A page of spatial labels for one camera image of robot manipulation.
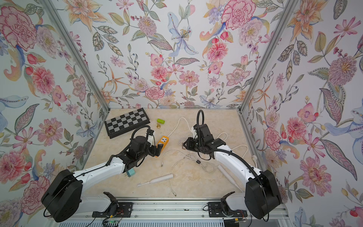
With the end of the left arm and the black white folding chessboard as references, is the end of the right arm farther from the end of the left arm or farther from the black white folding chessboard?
the black white folding chessboard

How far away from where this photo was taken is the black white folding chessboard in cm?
106

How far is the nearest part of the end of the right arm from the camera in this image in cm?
60

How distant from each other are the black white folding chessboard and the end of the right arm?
1.76 ft

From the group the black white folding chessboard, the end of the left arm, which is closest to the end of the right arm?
the end of the left arm
